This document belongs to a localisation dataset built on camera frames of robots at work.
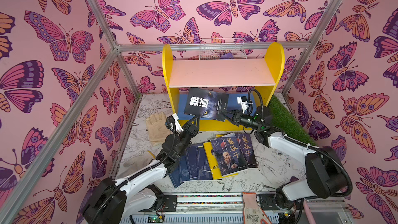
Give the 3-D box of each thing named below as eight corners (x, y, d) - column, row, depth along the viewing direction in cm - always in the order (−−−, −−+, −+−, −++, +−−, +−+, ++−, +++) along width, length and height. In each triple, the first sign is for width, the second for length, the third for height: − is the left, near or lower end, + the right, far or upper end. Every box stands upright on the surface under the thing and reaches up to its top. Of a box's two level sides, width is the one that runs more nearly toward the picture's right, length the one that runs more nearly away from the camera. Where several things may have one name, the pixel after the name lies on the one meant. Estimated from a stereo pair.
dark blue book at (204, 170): (197, 180, 82) (197, 178, 80) (197, 148, 93) (197, 146, 91) (212, 180, 82) (213, 178, 80) (211, 148, 93) (211, 146, 91)
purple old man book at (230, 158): (221, 178, 82) (222, 174, 77) (210, 143, 95) (211, 138, 90) (246, 171, 84) (249, 167, 79) (232, 138, 97) (234, 133, 92)
